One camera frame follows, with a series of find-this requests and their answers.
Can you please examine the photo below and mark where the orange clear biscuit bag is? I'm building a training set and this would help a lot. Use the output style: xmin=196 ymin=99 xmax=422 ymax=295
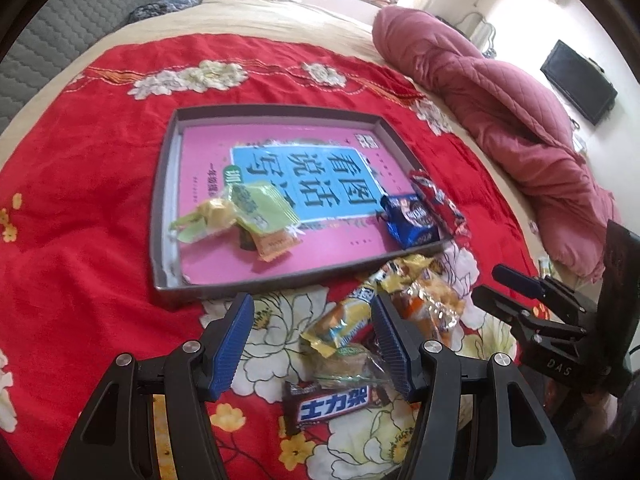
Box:
xmin=392 ymin=271 xmax=465 ymax=348

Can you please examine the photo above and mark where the small round pastry packet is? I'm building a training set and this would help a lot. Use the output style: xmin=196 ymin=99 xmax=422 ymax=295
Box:
xmin=309 ymin=344 xmax=390 ymax=389

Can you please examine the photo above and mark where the yellow snack packet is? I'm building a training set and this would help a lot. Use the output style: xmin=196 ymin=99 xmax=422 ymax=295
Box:
xmin=302 ymin=254 xmax=435 ymax=358

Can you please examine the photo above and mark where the black snickers bar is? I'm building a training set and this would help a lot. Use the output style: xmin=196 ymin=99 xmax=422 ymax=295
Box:
xmin=282 ymin=382 xmax=390 ymax=437

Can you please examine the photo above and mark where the red candy wrapper packet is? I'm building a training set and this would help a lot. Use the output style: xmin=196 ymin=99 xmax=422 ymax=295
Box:
xmin=409 ymin=170 xmax=470 ymax=237

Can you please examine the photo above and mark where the orange bread cake packet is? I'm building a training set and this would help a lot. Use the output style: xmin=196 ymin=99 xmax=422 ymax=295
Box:
xmin=240 ymin=228 xmax=302 ymax=262

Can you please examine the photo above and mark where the blue oreo cookie packet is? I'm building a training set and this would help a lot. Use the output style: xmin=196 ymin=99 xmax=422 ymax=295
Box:
xmin=381 ymin=194 xmax=440 ymax=249

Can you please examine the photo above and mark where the green pastry packet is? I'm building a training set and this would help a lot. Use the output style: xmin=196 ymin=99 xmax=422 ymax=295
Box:
xmin=169 ymin=182 xmax=300 ymax=244

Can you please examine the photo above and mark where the grey cardboard box tray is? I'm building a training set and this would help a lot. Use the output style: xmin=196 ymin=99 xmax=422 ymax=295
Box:
xmin=150 ymin=104 xmax=420 ymax=302

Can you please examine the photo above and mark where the red floral blanket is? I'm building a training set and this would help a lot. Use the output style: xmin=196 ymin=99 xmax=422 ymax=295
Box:
xmin=1 ymin=35 xmax=536 ymax=479

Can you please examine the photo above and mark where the pink quilted comforter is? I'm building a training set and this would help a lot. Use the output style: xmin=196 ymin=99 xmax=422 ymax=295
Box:
xmin=372 ymin=6 xmax=620 ymax=281

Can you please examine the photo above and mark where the pink and blue book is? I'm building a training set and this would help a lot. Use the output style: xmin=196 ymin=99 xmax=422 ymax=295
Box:
xmin=178 ymin=122 xmax=409 ymax=285

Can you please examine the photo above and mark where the black television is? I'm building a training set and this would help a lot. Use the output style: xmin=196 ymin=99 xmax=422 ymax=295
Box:
xmin=540 ymin=40 xmax=617 ymax=126

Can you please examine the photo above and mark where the dark blue patterned cushion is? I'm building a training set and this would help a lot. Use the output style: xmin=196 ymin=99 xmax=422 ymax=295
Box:
xmin=127 ymin=0 xmax=203 ymax=24

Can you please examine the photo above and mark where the grey quilted headboard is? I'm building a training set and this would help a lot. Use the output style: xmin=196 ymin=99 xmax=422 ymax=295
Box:
xmin=1 ymin=0 xmax=157 ymax=128

